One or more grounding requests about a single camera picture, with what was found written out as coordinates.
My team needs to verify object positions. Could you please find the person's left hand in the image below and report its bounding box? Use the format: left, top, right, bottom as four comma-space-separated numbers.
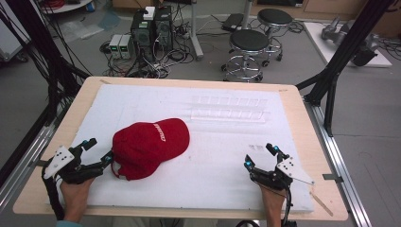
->
59, 177, 96, 211

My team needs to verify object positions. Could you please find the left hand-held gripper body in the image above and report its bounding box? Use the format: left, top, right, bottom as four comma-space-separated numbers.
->
43, 145, 105, 185

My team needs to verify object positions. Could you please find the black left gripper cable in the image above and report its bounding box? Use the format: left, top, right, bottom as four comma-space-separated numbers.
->
41, 166, 66, 221

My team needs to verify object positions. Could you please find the grey metal stand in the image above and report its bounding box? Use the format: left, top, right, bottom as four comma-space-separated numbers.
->
188, 0, 205, 61

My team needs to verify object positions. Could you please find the black flat case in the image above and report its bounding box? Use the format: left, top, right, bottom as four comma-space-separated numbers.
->
220, 12, 246, 33

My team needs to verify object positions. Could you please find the tangle of floor cables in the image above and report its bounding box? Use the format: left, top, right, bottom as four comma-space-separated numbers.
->
99, 18, 198, 79

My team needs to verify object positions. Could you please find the thin wooden stick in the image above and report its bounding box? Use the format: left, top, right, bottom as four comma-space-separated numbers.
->
309, 191, 335, 218

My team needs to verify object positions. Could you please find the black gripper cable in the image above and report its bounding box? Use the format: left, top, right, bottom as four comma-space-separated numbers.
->
41, 166, 66, 221
282, 185, 293, 227

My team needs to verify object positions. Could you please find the aluminium rail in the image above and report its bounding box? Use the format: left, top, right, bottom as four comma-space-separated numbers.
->
0, 105, 70, 214
303, 99, 374, 227

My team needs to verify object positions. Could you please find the grey bench power supply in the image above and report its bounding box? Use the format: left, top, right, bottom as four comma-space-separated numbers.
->
108, 33, 124, 60
119, 34, 135, 60

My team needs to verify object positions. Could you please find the wide black computer tower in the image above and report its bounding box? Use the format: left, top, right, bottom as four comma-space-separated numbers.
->
130, 10, 156, 62

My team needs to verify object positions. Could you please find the white foam mat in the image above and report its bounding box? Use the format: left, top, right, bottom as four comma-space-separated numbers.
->
46, 82, 315, 213

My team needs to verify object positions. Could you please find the large black round stool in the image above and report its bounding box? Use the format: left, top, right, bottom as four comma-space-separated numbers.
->
220, 28, 272, 84

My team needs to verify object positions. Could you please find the clear plastic compartment tray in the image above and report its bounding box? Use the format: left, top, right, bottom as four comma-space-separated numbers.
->
189, 94, 271, 125

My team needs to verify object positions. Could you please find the grey metal pole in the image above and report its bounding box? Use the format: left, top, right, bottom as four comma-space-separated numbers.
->
241, 0, 254, 31

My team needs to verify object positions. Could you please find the white floor board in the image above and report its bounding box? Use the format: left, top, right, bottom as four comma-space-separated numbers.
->
303, 21, 393, 69

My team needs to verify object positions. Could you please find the black metal frame post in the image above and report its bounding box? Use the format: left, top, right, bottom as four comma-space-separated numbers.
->
0, 0, 92, 127
295, 0, 396, 138

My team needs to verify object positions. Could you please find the narrow black computer tower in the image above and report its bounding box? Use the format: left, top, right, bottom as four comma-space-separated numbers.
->
153, 5, 174, 53

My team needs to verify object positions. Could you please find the white box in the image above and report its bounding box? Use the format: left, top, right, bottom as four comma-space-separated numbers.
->
143, 6, 156, 22

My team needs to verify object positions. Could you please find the wooden table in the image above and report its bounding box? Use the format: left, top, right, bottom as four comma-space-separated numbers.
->
12, 76, 350, 222

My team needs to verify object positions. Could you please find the person's right hand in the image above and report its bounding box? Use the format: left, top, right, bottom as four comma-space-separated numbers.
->
258, 183, 288, 213

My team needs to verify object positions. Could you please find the red baseball cap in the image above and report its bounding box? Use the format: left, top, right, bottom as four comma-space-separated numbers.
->
110, 117, 191, 182

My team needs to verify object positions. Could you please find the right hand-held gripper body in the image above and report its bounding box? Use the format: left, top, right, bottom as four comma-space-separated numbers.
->
250, 156, 316, 192

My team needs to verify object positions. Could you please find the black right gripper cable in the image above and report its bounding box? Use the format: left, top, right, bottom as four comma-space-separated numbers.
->
282, 185, 293, 227

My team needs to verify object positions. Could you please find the small black round stool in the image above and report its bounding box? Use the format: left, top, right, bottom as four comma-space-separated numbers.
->
256, 8, 294, 68

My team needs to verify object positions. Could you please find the clear plastic sheet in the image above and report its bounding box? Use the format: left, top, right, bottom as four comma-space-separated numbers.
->
59, 19, 106, 43

